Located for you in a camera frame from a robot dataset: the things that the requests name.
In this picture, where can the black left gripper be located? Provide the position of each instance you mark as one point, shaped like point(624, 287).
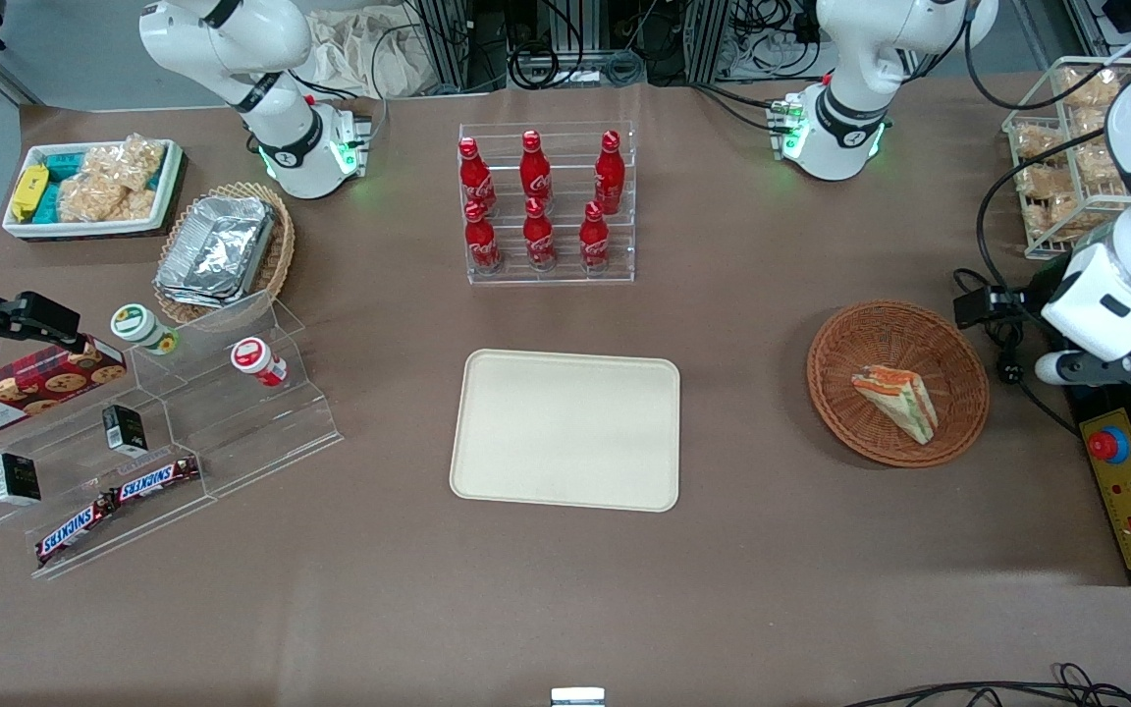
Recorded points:
point(1035, 295)

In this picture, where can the triangular sandwich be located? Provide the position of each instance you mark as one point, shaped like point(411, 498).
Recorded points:
point(899, 403)

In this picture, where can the grey arm base connector block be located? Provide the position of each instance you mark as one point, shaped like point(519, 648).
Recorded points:
point(786, 123)
point(354, 142)

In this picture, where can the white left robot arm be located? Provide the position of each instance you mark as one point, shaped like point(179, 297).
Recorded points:
point(850, 59)

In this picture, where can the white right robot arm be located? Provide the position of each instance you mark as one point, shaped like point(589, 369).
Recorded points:
point(232, 39)

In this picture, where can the brown wicker basket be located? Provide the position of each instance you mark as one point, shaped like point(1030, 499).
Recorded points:
point(850, 393)

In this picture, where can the light wicker oval basket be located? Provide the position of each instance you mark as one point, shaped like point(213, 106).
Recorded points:
point(281, 255)

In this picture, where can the beige plastic tray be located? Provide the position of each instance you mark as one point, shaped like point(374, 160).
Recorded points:
point(565, 432)

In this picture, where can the red tartan cookie box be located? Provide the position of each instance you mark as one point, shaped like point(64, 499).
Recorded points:
point(26, 388)

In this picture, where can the green lid white cup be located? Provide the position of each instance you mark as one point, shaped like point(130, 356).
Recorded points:
point(136, 325)

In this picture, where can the white rectangular snack bin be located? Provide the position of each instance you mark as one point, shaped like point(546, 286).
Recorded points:
point(94, 229)

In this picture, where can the bagged fried snack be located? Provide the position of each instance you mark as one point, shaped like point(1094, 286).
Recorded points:
point(1042, 180)
point(1039, 144)
point(1056, 218)
point(1091, 88)
point(1094, 126)
point(1101, 167)

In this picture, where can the small black box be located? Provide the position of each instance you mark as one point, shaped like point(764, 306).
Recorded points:
point(124, 430)
point(16, 479)

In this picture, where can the yellow snack pack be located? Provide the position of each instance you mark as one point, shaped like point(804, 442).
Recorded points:
point(28, 191)

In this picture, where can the clear bag of rice crackers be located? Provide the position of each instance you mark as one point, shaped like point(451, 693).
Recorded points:
point(109, 187)

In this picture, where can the teal snack pack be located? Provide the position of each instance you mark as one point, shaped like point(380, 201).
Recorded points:
point(60, 165)

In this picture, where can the stacked foil containers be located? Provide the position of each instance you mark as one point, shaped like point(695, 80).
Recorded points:
point(217, 250)

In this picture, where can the red emergency stop button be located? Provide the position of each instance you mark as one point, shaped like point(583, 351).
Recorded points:
point(1107, 445)

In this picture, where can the brown snickers bar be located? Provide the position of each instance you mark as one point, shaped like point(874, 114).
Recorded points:
point(158, 478)
point(75, 528)

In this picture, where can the red lid white cup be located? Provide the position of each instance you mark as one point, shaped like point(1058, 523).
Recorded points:
point(253, 357)

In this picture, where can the clear acrylic stepped display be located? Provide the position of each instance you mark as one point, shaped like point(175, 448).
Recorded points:
point(232, 432)

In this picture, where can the red cola bottle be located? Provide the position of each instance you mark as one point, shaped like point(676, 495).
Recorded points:
point(475, 177)
point(535, 172)
point(610, 177)
point(482, 245)
point(539, 241)
point(594, 244)

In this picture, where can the beige crumpled cloth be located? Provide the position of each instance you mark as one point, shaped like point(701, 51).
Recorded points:
point(369, 49)

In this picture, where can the clear acrylic bottle rack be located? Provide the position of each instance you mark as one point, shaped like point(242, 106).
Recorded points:
point(546, 280)

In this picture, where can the small white silver device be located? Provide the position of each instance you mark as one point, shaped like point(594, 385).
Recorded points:
point(577, 697)

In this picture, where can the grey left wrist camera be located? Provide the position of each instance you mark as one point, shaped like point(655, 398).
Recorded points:
point(1056, 368)

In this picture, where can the aluminium frame post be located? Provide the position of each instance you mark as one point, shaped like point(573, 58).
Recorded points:
point(708, 39)
point(453, 44)

